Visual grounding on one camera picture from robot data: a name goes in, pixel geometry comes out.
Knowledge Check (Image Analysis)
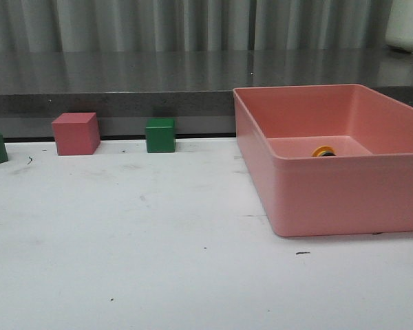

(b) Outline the yellow push button switch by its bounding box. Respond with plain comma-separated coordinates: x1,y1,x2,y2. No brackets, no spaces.
312,145,336,157

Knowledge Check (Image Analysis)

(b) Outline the green cube right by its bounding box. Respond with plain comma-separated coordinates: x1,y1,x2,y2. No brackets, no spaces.
145,118,176,153

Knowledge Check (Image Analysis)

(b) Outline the pink cube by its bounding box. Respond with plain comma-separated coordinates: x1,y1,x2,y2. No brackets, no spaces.
52,112,100,156

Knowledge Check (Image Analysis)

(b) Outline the pink plastic bin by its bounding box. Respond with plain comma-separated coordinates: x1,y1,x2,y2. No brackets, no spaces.
233,84,413,237

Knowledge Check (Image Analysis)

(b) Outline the grey stone counter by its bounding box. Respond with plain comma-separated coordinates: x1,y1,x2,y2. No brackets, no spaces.
0,48,413,141

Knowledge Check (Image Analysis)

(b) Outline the white appliance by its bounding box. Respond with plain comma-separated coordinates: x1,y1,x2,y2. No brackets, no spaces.
385,0,413,53

